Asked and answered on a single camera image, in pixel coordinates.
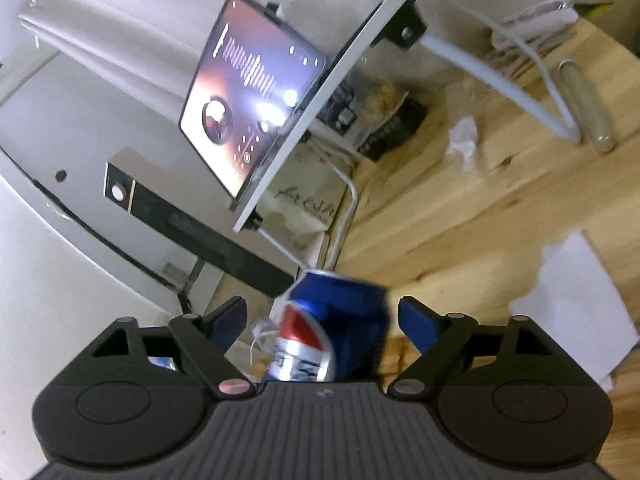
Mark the yellow green object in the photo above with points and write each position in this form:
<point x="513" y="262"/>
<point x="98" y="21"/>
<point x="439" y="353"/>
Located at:
<point x="595" y="8"/>

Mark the white folding lap desk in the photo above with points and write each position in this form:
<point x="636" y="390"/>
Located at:
<point x="317" y="115"/>

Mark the blue soda can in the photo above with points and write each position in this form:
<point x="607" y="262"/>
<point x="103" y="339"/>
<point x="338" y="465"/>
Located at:
<point x="345" y="320"/>

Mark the black box device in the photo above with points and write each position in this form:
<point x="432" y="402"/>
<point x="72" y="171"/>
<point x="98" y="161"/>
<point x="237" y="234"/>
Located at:
<point x="200" y="235"/>

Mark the clear black snack bag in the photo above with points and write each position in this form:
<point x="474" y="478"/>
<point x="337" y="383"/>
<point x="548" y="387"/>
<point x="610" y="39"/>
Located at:
<point x="385" y="110"/>

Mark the white tissue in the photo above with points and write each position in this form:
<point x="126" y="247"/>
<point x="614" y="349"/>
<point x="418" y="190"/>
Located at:
<point x="462" y="142"/>
<point x="575" y="300"/>

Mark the white printed paper bag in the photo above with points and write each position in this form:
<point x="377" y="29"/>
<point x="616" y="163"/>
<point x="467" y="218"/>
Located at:
<point x="305" y="205"/>

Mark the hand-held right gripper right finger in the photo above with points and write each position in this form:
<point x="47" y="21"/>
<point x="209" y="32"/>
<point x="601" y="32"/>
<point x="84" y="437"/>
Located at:
<point x="417" y="325"/>

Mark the crumpled white tissue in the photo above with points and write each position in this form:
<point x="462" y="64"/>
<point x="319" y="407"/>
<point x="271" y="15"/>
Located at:
<point x="462" y="142"/>

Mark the glass tube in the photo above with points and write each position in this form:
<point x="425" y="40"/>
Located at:
<point x="585" y="105"/>

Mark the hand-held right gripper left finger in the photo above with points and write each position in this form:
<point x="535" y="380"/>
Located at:
<point x="231" y="321"/>

